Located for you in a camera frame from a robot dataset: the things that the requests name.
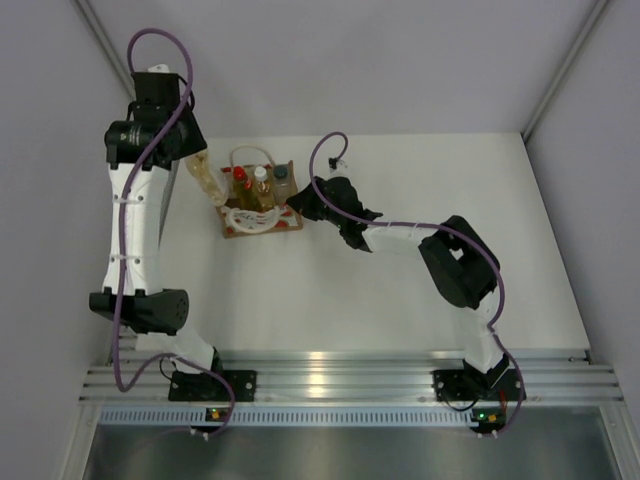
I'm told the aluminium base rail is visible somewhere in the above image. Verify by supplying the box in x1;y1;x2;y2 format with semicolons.
77;348;625;404

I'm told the purple cable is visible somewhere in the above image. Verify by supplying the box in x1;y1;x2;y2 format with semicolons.
308;131;526;439
110;28;236;441

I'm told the burlap watermelon canvas bag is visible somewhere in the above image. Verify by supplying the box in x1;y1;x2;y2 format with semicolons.
216;144;303;239

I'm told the right aluminium frame post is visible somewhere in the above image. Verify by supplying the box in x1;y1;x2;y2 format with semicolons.
521;0;613;145

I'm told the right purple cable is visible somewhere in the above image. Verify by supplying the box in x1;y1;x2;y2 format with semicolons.
308;131;526;439

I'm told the white slotted cable duct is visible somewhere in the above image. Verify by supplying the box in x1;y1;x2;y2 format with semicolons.
99;405;498;428

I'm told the left aluminium frame post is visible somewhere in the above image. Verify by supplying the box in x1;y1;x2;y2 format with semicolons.
71;0;135;105

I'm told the red cap yellow bottle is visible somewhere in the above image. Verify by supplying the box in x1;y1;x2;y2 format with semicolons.
232;166;256;210

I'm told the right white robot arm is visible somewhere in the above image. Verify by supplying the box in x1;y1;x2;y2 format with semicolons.
286;176;510;401

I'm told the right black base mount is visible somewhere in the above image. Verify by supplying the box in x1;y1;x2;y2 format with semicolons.
432;369;477;412

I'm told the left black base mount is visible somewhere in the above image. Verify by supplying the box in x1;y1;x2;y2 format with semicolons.
168;370;257;403

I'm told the grey cap clear jar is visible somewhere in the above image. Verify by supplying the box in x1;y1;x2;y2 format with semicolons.
273;164;291;204

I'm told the aluminium frame post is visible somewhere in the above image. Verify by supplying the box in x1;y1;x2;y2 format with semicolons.
521;0;613;145
71;0;135;105

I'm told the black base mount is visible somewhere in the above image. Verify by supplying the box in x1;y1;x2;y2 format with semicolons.
168;370;257;403
432;369;477;412

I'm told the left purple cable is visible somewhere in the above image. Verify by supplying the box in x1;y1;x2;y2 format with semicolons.
110;28;236;441

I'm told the white cap amber bottle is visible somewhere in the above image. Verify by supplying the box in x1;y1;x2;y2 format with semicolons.
253;166;276;212
184;149;229;207

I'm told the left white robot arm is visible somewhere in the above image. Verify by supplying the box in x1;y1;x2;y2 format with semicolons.
89;64;226;400

